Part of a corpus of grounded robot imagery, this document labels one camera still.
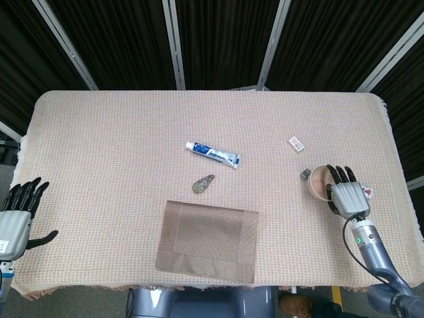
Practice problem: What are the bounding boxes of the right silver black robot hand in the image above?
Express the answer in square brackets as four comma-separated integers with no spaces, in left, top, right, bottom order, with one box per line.
[325,164,371,219]

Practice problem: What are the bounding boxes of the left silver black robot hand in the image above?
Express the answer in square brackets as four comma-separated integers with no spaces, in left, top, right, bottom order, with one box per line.
[0,177,59,261]

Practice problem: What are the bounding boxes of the light brown bowl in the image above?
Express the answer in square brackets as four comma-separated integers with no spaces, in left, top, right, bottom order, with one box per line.
[307,165,335,202]

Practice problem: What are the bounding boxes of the brown woven placemat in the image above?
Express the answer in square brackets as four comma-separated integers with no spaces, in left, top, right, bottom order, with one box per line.
[154,199,260,284]

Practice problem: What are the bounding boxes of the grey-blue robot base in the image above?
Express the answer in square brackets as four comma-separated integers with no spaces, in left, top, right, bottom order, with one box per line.
[127,285,276,318]

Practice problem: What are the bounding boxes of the small white eraser box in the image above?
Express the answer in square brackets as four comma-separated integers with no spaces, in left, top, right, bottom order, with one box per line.
[288,135,305,152]

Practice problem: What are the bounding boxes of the dark trouser leg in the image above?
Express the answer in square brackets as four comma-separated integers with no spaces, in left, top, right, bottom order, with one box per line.
[311,297,344,318]

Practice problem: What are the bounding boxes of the dark brown curtain panel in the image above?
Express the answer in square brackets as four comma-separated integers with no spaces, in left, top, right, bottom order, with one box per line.
[371,23,424,182]
[266,0,424,91]
[46,0,177,91]
[0,0,92,135]
[175,0,283,91]

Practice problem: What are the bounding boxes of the beige woven tablecloth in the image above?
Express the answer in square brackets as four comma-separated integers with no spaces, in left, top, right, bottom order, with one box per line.
[9,89,424,301]

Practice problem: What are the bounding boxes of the blue white toothpaste tube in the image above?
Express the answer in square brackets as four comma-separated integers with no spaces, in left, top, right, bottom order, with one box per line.
[185,140,241,170]

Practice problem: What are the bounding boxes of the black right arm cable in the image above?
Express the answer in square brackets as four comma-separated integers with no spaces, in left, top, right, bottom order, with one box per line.
[342,217,394,288]

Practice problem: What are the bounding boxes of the grey metal frame post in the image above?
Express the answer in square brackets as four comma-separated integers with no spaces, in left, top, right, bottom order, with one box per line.
[256,0,293,91]
[0,120,23,142]
[161,0,186,91]
[354,12,424,93]
[406,176,424,192]
[32,0,99,91]

